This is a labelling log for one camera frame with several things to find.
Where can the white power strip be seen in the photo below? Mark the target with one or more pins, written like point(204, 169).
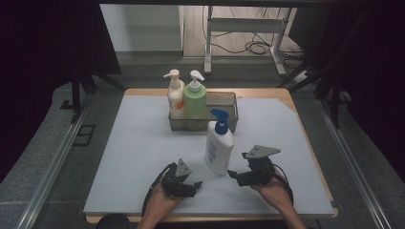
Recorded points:
point(301, 77)

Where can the person's left hand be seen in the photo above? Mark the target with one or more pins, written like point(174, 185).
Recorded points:
point(165, 205)

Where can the aluminium rail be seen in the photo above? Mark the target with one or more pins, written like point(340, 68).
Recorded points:
point(353, 175)
point(51, 178)

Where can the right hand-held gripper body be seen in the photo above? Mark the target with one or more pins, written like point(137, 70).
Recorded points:
point(259, 173)

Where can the person's right hand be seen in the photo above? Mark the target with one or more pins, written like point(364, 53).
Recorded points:
point(273, 194)

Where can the green bottle with white pump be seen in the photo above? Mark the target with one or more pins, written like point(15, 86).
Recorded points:
point(195, 105)

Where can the white bottle with blue pump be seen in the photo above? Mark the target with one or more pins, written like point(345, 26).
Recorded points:
point(218, 152)

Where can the light blue table mat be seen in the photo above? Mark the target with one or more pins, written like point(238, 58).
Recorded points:
point(137, 143)

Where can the cream pump bottle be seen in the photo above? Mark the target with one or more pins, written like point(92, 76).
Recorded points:
point(175, 95)

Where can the white panel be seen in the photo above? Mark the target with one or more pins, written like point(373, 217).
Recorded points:
point(143, 28)

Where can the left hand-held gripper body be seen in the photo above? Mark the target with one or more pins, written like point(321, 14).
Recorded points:
point(176, 183)

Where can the dark curtain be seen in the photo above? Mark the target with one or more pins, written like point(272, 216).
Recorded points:
point(375, 63)
point(38, 63)

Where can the white desk frame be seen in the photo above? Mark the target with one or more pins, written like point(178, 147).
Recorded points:
point(245, 24)

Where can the dark round object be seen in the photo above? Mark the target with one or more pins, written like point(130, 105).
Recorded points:
point(112, 222)

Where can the black metal stand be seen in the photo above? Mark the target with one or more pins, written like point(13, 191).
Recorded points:
point(75, 95)
point(334, 98)

